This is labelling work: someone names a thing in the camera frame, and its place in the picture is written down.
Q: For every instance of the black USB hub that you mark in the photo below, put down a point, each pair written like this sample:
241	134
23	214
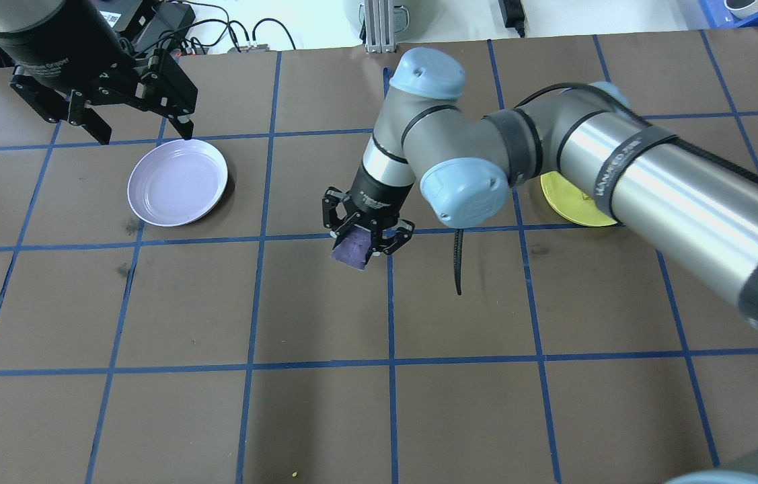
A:
251	48

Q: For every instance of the purple plate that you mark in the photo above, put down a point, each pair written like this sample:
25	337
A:
177	183

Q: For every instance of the purple foam block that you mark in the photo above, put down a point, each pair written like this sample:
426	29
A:
350	252

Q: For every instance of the yellow plate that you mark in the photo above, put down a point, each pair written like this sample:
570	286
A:
574	205

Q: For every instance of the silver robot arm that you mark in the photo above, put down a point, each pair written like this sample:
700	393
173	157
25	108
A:
15	13
654	188

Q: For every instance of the aluminium profile post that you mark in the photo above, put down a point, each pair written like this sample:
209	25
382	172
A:
378	27

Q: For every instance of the black power brick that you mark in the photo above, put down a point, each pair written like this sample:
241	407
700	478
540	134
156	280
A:
173	13

